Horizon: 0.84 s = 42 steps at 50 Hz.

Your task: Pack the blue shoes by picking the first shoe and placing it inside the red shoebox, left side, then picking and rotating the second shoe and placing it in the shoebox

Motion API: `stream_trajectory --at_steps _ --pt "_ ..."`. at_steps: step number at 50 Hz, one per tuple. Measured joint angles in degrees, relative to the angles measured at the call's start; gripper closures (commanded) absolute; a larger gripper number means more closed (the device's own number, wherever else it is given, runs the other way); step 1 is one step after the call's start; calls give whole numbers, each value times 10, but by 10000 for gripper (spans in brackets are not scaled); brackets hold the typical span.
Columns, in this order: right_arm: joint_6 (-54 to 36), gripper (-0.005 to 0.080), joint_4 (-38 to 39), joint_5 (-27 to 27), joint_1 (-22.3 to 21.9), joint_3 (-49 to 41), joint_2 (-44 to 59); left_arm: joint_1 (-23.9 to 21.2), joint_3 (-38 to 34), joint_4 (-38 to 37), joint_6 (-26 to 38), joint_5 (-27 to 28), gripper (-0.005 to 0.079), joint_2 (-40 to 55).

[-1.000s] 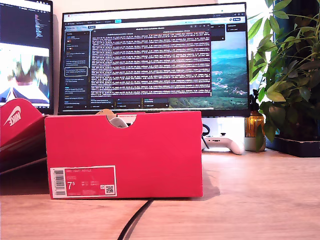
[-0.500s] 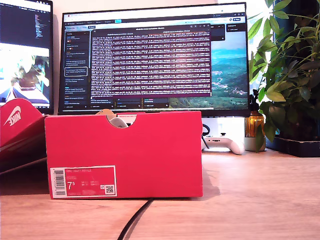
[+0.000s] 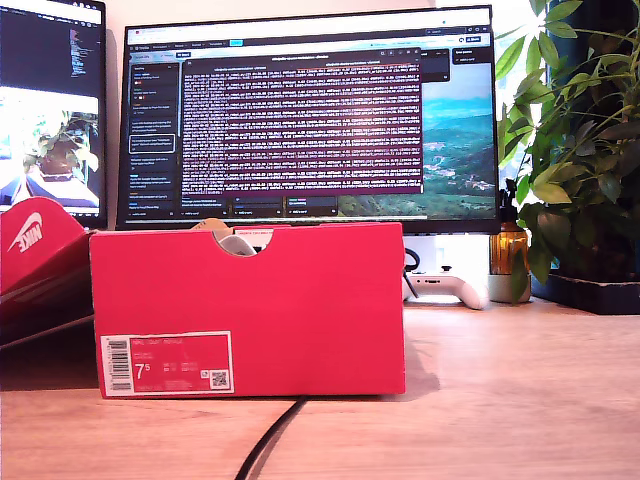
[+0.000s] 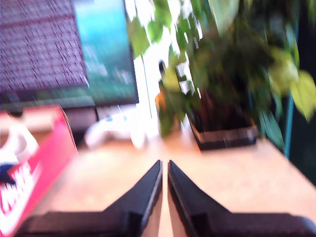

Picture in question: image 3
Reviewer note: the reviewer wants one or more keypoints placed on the red shoebox lid white logo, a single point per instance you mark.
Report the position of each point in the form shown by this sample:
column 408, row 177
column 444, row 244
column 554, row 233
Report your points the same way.
column 40, row 225

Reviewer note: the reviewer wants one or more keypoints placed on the green leafy houseplant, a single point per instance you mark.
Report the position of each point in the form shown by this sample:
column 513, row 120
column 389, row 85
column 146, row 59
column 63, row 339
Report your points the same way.
column 585, row 150

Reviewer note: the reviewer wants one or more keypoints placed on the red cardboard shoebox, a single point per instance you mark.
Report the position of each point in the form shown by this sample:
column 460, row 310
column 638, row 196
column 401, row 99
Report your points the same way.
column 275, row 310

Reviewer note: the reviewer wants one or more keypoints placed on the pale green small pot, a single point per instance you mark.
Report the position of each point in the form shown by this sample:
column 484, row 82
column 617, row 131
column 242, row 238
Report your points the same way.
column 502, row 289

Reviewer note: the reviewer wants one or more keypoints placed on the blue suede white-striped shoe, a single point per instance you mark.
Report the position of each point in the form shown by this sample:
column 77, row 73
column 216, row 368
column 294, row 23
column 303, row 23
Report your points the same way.
column 235, row 246

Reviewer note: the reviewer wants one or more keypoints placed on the black monitor with code window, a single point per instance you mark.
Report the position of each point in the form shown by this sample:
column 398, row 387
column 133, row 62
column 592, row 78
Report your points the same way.
column 50, row 60

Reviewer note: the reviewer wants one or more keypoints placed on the large black computer monitor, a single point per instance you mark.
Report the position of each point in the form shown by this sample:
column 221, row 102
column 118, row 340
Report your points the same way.
column 310, row 125

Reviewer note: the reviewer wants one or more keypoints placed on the brown packing paper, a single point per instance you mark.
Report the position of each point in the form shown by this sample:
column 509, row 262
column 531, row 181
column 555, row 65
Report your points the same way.
column 210, row 227

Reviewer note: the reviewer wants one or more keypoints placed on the black plant tray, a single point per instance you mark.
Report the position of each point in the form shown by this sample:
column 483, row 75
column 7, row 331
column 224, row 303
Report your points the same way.
column 595, row 296

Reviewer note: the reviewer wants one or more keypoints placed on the white game controller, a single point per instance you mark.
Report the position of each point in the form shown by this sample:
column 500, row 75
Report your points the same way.
column 460, row 290

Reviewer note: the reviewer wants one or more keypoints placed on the amber glass pump bottle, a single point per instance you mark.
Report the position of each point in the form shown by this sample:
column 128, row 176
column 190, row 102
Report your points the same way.
column 507, row 247

